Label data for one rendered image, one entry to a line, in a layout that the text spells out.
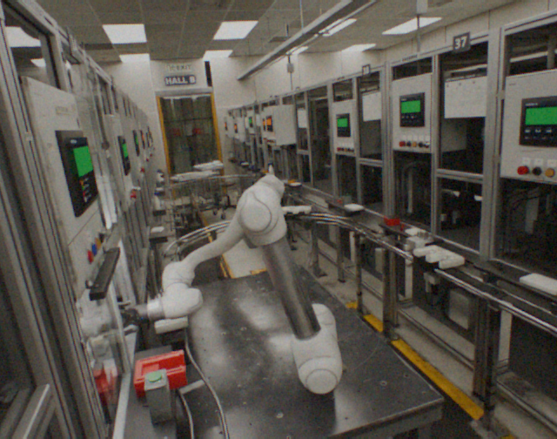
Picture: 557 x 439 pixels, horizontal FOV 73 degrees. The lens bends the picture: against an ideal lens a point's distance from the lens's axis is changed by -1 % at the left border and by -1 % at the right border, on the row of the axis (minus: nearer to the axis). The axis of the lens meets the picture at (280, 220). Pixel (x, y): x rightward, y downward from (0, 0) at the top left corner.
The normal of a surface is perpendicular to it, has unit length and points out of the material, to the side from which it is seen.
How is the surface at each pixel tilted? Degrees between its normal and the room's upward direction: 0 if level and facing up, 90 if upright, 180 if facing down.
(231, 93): 90
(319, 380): 96
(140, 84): 90
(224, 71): 90
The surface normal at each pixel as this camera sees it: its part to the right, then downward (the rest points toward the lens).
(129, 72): 0.29, 0.22
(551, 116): -0.95, 0.16
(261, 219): -0.08, 0.16
